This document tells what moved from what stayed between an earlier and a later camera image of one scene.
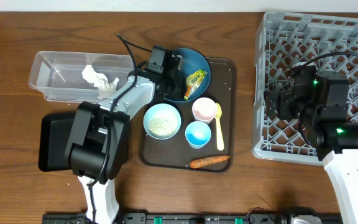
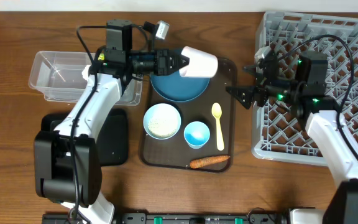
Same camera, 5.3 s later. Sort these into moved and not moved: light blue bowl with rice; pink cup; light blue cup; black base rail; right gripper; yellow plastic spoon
Moved: right gripper; pink cup
Not moved: light blue cup; yellow plastic spoon; black base rail; light blue bowl with rice
